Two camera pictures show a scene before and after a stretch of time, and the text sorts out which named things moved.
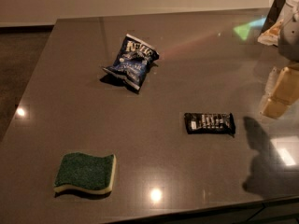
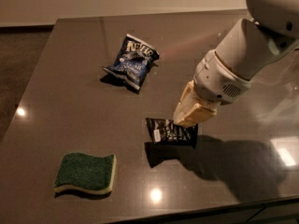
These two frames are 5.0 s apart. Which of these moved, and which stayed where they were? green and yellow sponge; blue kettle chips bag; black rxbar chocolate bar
Moved: black rxbar chocolate bar
Stayed: blue kettle chips bag; green and yellow sponge
